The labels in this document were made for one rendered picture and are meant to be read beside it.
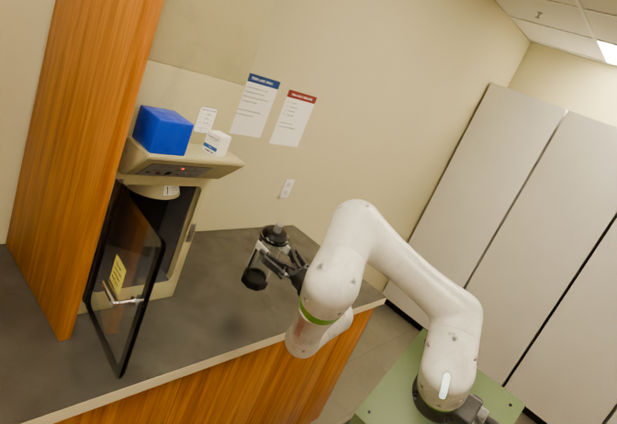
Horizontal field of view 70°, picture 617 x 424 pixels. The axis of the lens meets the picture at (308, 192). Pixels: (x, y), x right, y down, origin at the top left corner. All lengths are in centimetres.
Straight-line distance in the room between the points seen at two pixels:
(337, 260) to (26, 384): 79
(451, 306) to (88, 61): 109
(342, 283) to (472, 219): 303
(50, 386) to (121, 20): 87
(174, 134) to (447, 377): 88
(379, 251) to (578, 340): 292
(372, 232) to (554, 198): 282
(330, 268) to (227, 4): 73
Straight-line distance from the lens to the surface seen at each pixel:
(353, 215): 101
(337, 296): 93
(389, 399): 140
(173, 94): 124
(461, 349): 120
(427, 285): 115
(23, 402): 127
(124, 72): 109
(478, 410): 136
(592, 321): 381
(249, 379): 180
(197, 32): 123
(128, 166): 121
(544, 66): 436
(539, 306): 385
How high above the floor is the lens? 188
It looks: 17 degrees down
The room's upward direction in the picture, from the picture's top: 23 degrees clockwise
